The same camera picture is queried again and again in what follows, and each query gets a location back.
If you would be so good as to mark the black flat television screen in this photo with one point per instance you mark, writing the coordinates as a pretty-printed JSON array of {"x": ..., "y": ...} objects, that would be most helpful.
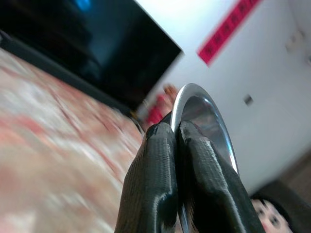
[{"x": 102, "y": 36}]

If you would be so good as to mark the shiny steel plate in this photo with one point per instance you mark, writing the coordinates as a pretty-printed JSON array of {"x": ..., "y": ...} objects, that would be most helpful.
[{"x": 206, "y": 109}]

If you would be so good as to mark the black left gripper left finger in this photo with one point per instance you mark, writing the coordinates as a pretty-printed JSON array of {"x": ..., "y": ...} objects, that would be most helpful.
[{"x": 150, "y": 179}]

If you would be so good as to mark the red paper wall banner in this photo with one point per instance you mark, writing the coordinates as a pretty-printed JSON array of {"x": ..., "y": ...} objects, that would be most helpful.
[{"x": 224, "y": 31}]

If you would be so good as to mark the black television stand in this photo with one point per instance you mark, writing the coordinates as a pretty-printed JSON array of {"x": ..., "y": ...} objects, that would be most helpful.
[{"x": 60, "y": 75}]

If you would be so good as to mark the grey wall socket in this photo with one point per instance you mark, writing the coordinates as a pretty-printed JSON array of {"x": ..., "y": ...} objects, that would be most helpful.
[{"x": 247, "y": 99}]

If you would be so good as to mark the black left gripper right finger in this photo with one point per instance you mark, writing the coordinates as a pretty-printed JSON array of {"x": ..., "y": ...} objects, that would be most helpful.
[{"x": 213, "y": 189}]

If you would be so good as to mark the red decoration with orange top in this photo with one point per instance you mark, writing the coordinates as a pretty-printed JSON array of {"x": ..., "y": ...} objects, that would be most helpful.
[{"x": 159, "y": 108}]

